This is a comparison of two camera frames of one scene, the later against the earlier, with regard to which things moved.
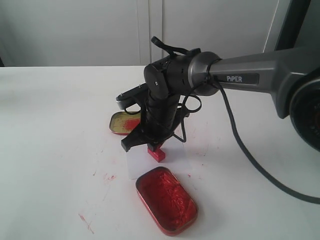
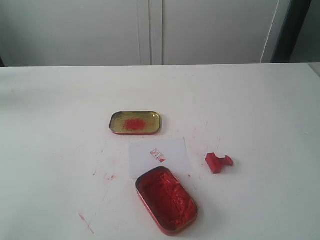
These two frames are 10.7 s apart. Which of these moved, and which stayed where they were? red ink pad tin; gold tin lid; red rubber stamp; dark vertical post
Moved: red rubber stamp
Stayed: red ink pad tin; dark vertical post; gold tin lid
